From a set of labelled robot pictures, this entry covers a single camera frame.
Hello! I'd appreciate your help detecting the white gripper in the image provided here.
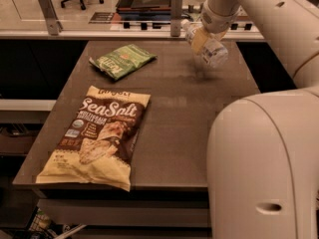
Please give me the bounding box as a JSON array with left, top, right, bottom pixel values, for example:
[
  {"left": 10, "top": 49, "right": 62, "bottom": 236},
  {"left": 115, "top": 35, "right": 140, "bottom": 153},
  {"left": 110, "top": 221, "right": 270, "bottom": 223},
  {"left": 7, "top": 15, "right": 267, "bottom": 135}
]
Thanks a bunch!
[{"left": 191, "top": 0, "right": 239, "bottom": 55}]

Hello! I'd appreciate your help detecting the clear plastic water bottle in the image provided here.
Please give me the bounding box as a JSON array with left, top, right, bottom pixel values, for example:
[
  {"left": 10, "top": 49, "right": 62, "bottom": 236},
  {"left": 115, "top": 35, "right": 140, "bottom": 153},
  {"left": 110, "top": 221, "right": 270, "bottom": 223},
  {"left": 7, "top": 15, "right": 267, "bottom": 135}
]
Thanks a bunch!
[{"left": 180, "top": 19, "right": 228, "bottom": 69}]

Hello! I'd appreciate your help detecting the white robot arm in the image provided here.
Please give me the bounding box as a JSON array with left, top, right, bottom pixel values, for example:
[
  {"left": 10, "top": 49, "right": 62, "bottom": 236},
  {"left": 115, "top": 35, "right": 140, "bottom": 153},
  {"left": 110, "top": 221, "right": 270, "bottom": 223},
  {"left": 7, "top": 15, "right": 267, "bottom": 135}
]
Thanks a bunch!
[{"left": 202, "top": 0, "right": 319, "bottom": 239}]

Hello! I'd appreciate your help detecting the dark tray on cart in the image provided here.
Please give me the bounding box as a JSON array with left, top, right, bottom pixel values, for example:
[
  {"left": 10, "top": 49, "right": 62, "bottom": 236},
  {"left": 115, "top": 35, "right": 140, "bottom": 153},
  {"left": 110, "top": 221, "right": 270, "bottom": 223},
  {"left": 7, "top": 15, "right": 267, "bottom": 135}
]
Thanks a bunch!
[{"left": 116, "top": 0, "right": 180, "bottom": 16}]

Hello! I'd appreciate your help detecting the green snack bag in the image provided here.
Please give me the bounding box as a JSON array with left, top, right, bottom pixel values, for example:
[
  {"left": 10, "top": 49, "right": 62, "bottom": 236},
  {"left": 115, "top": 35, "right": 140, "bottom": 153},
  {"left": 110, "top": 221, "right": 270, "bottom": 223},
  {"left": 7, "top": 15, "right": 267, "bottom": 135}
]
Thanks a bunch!
[{"left": 89, "top": 44, "right": 157, "bottom": 81}]

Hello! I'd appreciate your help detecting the sea salt chips bag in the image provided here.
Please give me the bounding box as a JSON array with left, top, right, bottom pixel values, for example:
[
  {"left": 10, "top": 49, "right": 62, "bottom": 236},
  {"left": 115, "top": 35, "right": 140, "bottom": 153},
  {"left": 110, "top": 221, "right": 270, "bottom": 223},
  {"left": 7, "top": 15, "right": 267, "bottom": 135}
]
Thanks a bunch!
[{"left": 36, "top": 86, "right": 151, "bottom": 191}]

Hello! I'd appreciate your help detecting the middle metal glass post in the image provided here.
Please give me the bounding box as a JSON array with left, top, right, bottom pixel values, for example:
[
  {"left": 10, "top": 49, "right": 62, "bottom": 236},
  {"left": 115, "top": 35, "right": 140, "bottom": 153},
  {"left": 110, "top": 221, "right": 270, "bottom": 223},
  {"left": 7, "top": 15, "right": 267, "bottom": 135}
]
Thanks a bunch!
[{"left": 170, "top": 0, "right": 182, "bottom": 37}]

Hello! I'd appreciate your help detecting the metal glass post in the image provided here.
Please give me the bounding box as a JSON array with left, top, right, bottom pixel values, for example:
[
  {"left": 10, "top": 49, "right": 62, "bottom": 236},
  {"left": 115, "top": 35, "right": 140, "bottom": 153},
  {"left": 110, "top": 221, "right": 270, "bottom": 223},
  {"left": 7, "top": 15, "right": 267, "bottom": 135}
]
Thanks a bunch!
[
  {"left": 38, "top": 0, "right": 62, "bottom": 36},
  {"left": 170, "top": 0, "right": 182, "bottom": 37}
]

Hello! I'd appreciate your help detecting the left metal glass post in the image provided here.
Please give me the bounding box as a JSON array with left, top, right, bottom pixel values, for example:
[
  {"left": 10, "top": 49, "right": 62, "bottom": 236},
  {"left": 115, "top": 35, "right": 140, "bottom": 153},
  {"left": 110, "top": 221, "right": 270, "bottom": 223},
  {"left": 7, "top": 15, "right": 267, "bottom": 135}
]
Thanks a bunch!
[{"left": 38, "top": 0, "right": 62, "bottom": 36}]

